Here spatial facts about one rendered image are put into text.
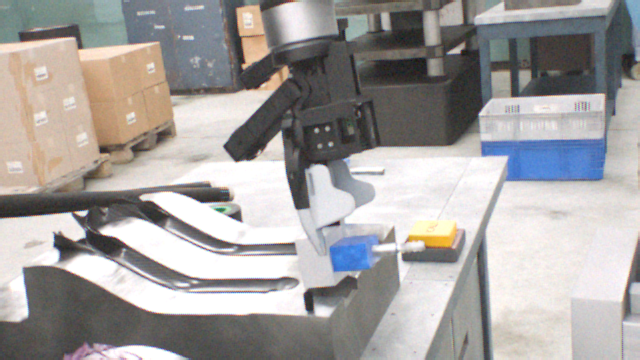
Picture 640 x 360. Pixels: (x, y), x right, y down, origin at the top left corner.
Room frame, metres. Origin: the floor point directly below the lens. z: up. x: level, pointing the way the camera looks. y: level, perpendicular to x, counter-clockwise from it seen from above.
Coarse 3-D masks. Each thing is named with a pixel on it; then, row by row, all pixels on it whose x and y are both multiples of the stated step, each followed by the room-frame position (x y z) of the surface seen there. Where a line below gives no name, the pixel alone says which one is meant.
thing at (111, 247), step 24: (72, 216) 0.90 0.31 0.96; (96, 216) 0.94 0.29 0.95; (120, 216) 0.96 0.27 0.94; (144, 216) 0.95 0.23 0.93; (168, 216) 0.97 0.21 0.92; (72, 240) 0.85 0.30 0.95; (96, 240) 0.89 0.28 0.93; (120, 240) 0.88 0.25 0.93; (192, 240) 0.94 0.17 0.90; (216, 240) 0.95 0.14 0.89; (120, 264) 0.83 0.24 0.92; (144, 264) 0.86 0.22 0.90; (168, 288) 0.81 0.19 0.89; (192, 288) 0.83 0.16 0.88; (216, 288) 0.82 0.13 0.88; (240, 288) 0.80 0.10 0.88; (264, 288) 0.79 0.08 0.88; (288, 288) 0.77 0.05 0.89
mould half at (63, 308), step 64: (64, 256) 0.83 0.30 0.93; (192, 256) 0.90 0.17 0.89; (256, 256) 0.89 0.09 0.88; (384, 256) 0.88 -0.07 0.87; (0, 320) 0.85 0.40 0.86; (64, 320) 0.81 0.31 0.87; (128, 320) 0.78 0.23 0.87; (192, 320) 0.75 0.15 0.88; (256, 320) 0.72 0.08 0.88; (320, 320) 0.69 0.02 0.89
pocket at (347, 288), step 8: (344, 280) 0.78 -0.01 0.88; (352, 280) 0.78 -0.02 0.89; (312, 288) 0.77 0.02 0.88; (320, 288) 0.79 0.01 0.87; (328, 288) 0.79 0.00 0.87; (336, 288) 0.79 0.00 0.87; (344, 288) 0.78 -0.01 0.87; (352, 288) 0.78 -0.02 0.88; (320, 296) 0.79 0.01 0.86; (328, 296) 0.79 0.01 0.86; (336, 296) 0.79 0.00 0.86; (344, 296) 0.78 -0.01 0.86; (352, 296) 0.76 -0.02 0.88; (344, 304) 0.74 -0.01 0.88
